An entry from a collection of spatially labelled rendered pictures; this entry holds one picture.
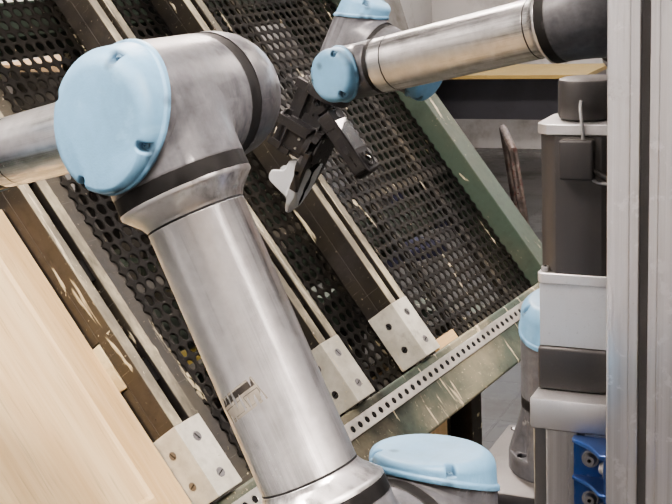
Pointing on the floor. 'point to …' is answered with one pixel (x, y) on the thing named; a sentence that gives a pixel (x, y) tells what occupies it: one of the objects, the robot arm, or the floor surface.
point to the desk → (510, 91)
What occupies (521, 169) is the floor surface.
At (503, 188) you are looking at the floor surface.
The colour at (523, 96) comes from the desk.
